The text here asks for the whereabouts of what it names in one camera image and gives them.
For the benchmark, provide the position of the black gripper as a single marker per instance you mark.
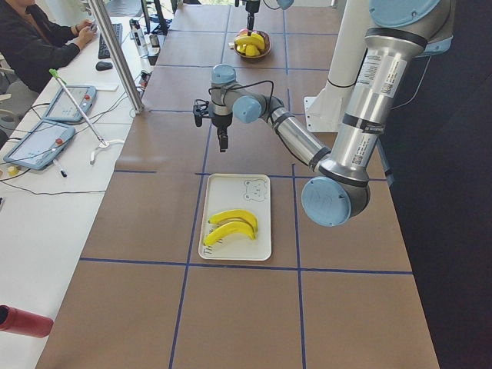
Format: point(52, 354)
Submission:
point(221, 121)
point(251, 8)

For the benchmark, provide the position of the yellow banana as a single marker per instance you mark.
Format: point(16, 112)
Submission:
point(252, 39)
point(233, 227)
point(235, 214)

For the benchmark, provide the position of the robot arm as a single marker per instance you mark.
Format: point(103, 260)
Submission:
point(252, 8)
point(376, 43)

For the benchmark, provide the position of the brown wicker basket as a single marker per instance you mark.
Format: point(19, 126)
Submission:
point(267, 40)

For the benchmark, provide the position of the pale green bear tray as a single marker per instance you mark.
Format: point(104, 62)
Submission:
point(232, 191)

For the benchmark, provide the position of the black computer mouse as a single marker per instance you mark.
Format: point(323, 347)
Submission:
point(103, 66)

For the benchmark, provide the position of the blue teach pendant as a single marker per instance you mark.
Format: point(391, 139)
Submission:
point(41, 145)
point(62, 108)

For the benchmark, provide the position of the black marker pen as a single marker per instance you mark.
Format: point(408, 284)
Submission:
point(60, 168)

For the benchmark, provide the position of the white metal rod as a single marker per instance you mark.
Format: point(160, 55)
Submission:
point(103, 144)

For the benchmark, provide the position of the seated person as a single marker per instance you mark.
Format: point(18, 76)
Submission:
point(33, 45)

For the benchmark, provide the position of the red bottle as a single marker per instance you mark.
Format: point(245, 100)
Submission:
point(22, 322)

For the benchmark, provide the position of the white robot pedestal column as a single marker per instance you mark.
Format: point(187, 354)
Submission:
point(350, 46)

